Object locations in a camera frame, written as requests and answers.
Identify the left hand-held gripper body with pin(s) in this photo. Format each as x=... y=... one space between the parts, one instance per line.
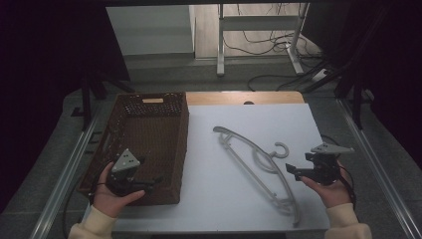
x=125 y=162

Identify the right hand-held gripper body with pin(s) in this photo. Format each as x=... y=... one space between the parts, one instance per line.
x=326 y=164

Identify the brown woven basket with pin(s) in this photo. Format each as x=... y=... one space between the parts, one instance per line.
x=149 y=142

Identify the grey plastic clothes hanger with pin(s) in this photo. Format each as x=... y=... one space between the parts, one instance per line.
x=265 y=159

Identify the person's right hand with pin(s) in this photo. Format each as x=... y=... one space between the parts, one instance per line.
x=330 y=194

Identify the person's left hand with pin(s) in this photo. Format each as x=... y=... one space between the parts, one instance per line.
x=111 y=199

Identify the black metal stand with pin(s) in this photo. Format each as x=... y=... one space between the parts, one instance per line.
x=87 y=99
x=356 y=99

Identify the white table mat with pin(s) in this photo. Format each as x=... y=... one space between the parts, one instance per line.
x=225 y=199

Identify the white power strip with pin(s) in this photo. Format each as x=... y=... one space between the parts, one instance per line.
x=319 y=75

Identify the wooden table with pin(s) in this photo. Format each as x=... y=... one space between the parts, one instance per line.
x=232 y=98

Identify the white cabinet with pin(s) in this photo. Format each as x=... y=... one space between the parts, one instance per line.
x=152 y=30

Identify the metal floor rail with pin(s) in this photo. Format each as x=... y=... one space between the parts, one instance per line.
x=63 y=179
x=378 y=172

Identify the white metal desk frame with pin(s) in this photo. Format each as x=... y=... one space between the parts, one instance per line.
x=258 y=23

